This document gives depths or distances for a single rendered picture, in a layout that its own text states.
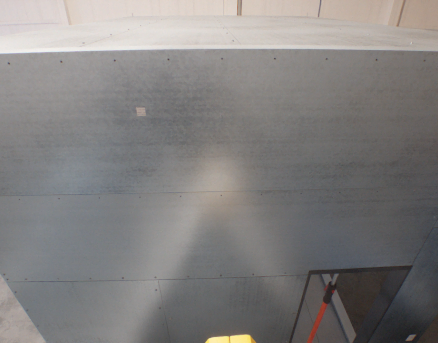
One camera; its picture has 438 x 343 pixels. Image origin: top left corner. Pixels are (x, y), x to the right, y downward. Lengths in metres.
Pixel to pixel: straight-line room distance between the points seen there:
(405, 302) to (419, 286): 0.16
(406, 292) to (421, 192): 0.78
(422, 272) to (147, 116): 1.67
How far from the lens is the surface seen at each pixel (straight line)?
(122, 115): 1.02
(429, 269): 1.96
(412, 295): 2.12
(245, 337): 1.12
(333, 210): 1.33
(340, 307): 3.66
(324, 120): 1.07
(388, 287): 2.06
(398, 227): 1.58
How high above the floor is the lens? 3.32
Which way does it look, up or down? 32 degrees down
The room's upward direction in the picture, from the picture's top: straight up
